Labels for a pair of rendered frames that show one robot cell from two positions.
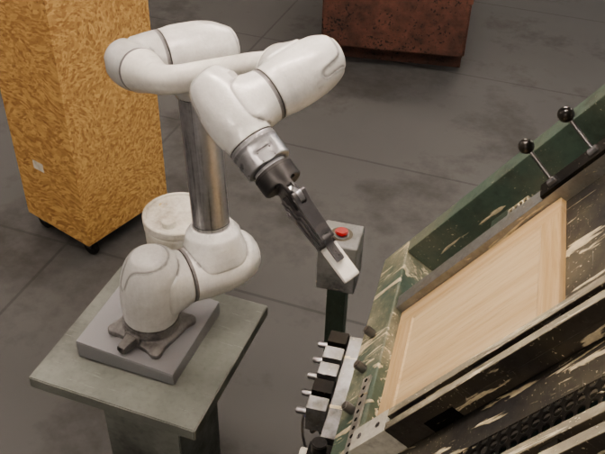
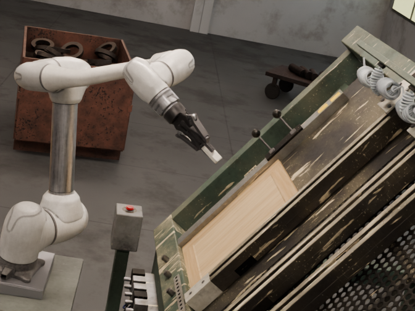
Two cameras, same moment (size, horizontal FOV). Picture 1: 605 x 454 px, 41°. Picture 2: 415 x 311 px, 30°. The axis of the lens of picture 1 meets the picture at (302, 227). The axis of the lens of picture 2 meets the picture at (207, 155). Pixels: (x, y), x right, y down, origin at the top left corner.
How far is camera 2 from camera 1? 1.50 m
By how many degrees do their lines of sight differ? 29
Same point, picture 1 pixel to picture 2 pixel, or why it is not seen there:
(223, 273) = (71, 223)
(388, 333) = (180, 255)
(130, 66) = (50, 71)
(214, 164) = (73, 146)
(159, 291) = (37, 229)
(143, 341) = (16, 272)
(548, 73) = (182, 165)
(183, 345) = (42, 275)
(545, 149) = (257, 144)
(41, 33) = not seen: outside the picture
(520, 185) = (243, 167)
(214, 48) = not seen: hidden behind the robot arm
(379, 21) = not seen: hidden behind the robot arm
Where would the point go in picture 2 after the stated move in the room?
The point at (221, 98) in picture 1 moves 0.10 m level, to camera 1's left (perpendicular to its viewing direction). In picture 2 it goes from (147, 71) to (118, 68)
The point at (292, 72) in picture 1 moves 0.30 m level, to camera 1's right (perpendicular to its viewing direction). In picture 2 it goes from (176, 62) to (255, 70)
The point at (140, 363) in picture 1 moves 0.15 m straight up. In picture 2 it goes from (18, 285) to (22, 250)
